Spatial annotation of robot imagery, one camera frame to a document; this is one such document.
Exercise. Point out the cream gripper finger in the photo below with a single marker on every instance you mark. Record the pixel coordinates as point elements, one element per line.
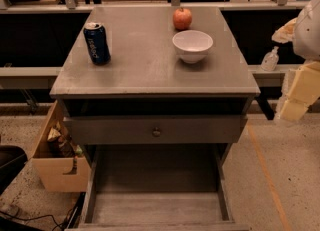
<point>285,33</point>
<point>301,89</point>

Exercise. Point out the blue pepsi can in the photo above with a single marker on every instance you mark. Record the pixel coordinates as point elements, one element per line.
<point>96,40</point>

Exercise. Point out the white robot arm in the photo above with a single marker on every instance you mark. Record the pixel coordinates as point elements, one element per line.
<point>306,37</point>

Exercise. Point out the grey drawer cabinet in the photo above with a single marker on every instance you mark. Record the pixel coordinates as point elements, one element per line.
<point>145,77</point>

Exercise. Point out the open grey middle drawer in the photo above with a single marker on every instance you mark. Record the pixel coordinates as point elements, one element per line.
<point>157,188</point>

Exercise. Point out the clear sanitizer bottle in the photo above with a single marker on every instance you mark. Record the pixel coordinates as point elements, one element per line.
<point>270,60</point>

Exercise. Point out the white bowl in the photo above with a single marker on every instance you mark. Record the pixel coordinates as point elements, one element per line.
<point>192,46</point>

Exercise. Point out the red apple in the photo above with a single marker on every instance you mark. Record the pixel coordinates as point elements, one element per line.
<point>182,18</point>

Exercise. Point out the snack items in crate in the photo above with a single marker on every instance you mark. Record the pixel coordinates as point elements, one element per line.
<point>61,145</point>

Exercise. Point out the wooden crate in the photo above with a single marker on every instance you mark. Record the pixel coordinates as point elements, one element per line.
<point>57,172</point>

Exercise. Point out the black chair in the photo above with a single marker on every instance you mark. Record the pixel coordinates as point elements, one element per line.
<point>12,161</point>

